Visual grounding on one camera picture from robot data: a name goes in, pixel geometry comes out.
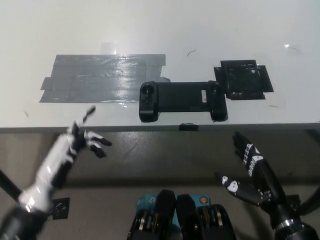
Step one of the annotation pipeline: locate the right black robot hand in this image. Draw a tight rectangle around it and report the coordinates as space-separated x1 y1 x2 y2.
214 131 301 230

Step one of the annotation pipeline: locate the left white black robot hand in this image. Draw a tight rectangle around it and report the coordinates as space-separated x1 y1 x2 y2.
18 105 113 214

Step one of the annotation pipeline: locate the black game controller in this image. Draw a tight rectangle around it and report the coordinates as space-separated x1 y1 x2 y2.
138 80 229 123

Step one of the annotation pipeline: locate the black floor tape patch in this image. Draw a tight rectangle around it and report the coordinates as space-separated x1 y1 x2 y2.
44 197 71 221

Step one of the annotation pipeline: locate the black table leg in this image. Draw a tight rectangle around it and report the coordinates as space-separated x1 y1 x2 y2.
0 168 22 201

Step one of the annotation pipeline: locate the small black tape strip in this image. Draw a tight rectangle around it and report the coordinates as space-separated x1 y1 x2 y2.
178 122 200 132

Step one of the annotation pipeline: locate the black square tape patch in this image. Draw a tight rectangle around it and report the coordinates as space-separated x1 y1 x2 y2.
213 59 275 101

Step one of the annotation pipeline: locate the grey duct tape patch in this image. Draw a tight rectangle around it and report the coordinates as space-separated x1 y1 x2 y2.
38 53 171 104

